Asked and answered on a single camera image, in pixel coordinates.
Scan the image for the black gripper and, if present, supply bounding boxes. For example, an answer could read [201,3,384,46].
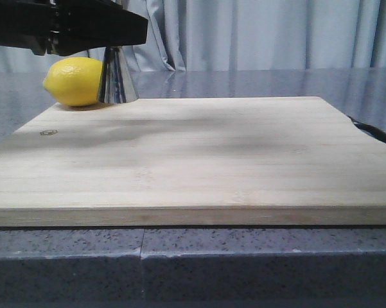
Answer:
[0,1,148,55]

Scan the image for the black cutting board handle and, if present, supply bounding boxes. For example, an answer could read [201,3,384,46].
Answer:
[348,116,386,144]

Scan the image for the wooden cutting board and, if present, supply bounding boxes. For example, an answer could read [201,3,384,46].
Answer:
[0,97,386,227]

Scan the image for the steel double jigger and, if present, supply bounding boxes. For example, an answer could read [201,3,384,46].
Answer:
[98,46,139,104]

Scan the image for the grey curtain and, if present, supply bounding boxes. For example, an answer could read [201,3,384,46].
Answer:
[0,0,386,74]

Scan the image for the yellow lemon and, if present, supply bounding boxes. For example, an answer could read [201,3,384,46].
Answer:
[42,57,103,107]

